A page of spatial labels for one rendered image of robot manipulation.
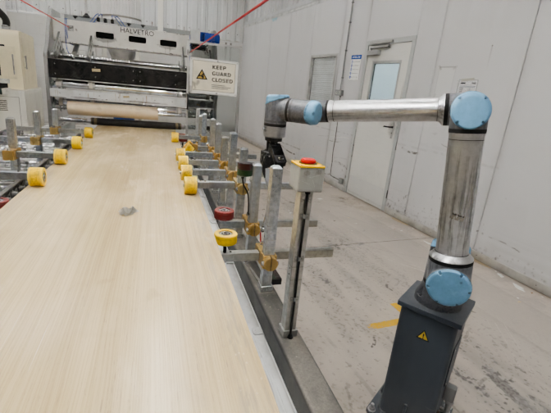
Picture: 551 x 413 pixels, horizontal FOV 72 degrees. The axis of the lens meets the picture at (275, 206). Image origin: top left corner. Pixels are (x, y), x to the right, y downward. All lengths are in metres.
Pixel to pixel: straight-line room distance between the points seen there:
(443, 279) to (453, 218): 0.22
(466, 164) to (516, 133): 2.54
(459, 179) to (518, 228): 2.53
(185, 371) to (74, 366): 0.19
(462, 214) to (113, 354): 1.13
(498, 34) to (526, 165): 1.22
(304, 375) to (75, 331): 0.56
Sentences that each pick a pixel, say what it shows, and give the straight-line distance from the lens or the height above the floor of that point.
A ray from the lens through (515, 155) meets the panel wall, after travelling 3.92.
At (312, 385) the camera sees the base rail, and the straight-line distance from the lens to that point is 1.05.
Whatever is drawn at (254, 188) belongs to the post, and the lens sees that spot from 1.50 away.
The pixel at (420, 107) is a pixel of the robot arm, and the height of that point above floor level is 1.38.
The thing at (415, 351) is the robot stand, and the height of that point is 0.40.
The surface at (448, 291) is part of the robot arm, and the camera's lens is 1.50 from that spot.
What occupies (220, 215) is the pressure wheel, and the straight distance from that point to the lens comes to 1.53.
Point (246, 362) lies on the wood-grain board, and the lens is 0.78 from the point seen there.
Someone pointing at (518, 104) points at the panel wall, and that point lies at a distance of 3.96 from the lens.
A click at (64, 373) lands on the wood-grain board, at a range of 0.80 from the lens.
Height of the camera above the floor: 1.40
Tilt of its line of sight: 17 degrees down
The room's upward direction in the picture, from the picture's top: 6 degrees clockwise
